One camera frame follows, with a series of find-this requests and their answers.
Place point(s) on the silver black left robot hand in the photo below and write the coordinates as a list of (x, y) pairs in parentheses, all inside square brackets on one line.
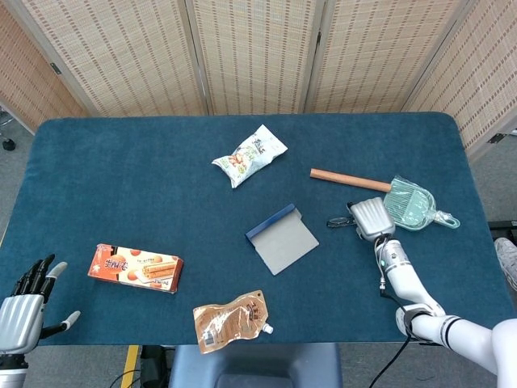
[(22, 319)]

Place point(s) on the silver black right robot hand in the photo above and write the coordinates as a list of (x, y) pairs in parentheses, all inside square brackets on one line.
[(373, 220)]

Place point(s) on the black framed eyeglasses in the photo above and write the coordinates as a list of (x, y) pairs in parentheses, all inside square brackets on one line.
[(338, 222)]

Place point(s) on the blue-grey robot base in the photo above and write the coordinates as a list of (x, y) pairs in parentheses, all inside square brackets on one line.
[(254, 365)]

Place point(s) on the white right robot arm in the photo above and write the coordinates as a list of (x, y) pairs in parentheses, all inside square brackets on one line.
[(444, 329)]

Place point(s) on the green plastic scoop in bag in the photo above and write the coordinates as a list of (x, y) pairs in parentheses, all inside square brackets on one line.
[(412, 208)]

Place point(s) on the brown wooden rod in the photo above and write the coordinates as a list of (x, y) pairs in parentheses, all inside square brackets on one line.
[(347, 180)]

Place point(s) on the orange egg roll biscuit box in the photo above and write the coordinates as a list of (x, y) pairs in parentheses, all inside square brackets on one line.
[(133, 267)]

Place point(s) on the black floor equipment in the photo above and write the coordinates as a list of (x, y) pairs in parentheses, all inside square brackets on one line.
[(503, 228)]

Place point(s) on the white grey sneaker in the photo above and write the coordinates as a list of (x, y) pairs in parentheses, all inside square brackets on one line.
[(508, 258)]

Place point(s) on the white green snack bag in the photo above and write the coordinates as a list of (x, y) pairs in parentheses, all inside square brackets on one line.
[(248, 155)]

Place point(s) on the metal screen hinge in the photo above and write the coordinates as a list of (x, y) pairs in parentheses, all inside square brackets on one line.
[(496, 138), (55, 68)]

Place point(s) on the blue velvet tablecloth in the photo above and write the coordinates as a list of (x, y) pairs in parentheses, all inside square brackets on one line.
[(141, 194)]

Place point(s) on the brown spout pouch white cap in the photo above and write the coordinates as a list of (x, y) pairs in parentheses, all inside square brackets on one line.
[(230, 321)]

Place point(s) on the black caster wheel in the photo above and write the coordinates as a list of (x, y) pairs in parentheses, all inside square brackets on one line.
[(9, 144)]

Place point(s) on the woven bamboo folding screen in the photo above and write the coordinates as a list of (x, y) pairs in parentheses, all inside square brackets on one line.
[(258, 52)]

